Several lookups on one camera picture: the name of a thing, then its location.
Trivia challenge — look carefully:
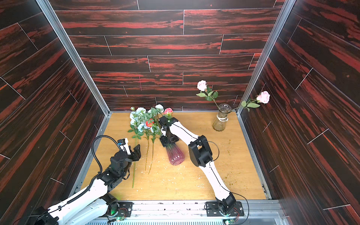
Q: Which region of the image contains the red pink white rose bouquet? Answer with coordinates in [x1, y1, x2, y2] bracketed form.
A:
[145, 104, 173, 137]

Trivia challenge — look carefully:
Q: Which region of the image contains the blue white flower spray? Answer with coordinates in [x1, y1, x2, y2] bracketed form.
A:
[128, 122, 140, 188]

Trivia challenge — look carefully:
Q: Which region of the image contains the aluminium front rail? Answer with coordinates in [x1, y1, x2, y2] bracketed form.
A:
[89, 200, 290, 225]

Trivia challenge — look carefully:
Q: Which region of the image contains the light blue carnation stem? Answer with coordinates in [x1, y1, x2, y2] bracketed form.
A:
[145, 130, 151, 171]
[148, 133, 156, 173]

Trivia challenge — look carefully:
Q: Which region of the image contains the pink rose stem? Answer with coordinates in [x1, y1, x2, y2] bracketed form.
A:
[197, 80, 219, 109]
[232, 91, 271, 112]

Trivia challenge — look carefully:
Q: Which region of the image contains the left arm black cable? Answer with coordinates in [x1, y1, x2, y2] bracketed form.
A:
[12, 135, 122, 225]

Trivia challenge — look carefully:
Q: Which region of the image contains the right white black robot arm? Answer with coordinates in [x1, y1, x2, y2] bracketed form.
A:
[159, 116, 236, 216]

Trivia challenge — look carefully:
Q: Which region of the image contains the purple glass vase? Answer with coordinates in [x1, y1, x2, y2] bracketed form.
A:
[166, 143, 185, 166]

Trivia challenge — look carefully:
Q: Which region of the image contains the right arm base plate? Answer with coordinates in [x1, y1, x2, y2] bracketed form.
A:
[204, 201, 245, 217]

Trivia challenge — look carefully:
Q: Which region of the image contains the white flower spray far left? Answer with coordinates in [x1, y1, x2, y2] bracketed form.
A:
[129, 107, 146, 133]

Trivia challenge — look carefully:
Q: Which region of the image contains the clear glass vase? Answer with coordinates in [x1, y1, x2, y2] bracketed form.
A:
[212, 104, 232, 131]

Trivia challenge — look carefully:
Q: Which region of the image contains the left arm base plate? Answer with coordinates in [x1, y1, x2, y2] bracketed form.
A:
[106, 201, 133, 218]

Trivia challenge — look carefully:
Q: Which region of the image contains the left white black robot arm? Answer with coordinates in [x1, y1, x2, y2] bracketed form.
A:
[27, 145, 141, 225]

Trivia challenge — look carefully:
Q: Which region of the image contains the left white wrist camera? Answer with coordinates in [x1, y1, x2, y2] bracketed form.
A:
[117, 138, 131, 155]

